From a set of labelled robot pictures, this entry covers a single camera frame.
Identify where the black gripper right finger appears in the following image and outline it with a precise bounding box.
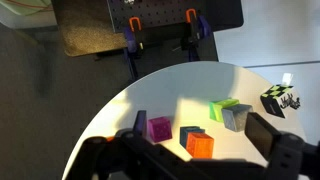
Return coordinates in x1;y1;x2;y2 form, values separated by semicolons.
244;112;281;163

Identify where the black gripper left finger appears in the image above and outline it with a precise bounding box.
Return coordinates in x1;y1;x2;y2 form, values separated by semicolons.
133;110;147;137

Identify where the pink block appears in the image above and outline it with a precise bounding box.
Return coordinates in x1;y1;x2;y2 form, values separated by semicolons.
147;117;172;143

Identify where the grey block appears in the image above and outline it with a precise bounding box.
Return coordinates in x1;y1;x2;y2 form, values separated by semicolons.
222;104;253;132

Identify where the dark blue block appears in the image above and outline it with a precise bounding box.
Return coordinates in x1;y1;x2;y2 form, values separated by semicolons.
180;126;205;147

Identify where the green block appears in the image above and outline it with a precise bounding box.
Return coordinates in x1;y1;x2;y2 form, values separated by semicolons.
209;99;239;123

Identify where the orange block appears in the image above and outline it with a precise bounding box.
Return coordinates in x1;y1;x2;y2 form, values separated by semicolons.
186;132;214;158

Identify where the green black checkered cube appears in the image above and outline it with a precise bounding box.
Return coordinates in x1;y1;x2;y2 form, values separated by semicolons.
260;84;301;118

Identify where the blue orange clamp left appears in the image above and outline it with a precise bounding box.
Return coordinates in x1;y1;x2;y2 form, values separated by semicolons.
123;16;142;81

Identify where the blue orange clamp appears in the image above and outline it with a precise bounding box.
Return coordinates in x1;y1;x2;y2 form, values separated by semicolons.
123;16;142;81
180;8;212;62

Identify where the black perforated breadboard plate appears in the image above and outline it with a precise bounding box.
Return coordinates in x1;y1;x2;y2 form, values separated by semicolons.
106;0;244;33

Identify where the blue orange clamp right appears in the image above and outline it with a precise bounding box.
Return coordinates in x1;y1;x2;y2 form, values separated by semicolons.
180;8;212;62

